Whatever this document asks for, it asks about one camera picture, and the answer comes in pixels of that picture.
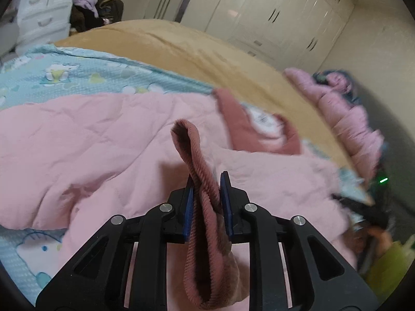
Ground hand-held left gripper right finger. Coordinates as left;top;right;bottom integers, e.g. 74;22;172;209
220;171;381;311

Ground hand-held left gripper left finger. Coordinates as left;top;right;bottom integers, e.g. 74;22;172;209
35;173;197;311

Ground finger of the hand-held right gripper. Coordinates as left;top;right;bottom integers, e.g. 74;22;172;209
331;194;377;219

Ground pink quilted jacket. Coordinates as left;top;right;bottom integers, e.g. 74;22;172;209
0;89;360;311

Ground purple clothes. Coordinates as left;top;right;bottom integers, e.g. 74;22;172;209
73;0;100;17

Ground yellow green cloth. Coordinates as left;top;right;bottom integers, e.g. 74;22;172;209
366;236;415;300

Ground pink duvet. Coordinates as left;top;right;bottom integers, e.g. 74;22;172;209
285;67;387;187

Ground tan bed blanket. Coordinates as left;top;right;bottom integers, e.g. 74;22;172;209
53;19;360;175

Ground blue cartoon printed sheet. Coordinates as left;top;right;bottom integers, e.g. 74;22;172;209
0;44;373;307

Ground white wardrobe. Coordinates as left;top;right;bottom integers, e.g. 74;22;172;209
180;0;355;69

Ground dark bag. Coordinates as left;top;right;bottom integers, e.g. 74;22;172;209
93;0;125;24

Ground white dresser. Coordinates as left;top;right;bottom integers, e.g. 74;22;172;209
16;0;78;45

